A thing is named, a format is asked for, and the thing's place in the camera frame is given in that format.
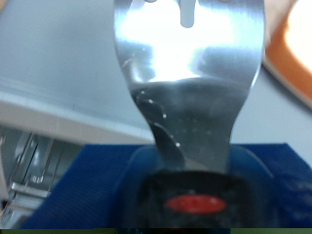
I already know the glass oven door with handle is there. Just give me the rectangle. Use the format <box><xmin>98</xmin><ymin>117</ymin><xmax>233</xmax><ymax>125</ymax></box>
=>
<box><xmin>0</xmin><ymin>125</ymin><xmax>86</xmax><ymax>228</ymax></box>

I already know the silver toaster oven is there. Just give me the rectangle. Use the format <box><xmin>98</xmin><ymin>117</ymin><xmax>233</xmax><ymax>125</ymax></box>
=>
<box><xmin>0</xmin><ymin>0</ymin><xmax>312</xmax><ymax>145</ymax></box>

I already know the white bread slice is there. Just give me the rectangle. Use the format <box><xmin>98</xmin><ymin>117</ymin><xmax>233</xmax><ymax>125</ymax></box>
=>
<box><xmin>261</xmin><ymin>0</ymin><xmax>312</xmax><ymax>110</ymax></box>

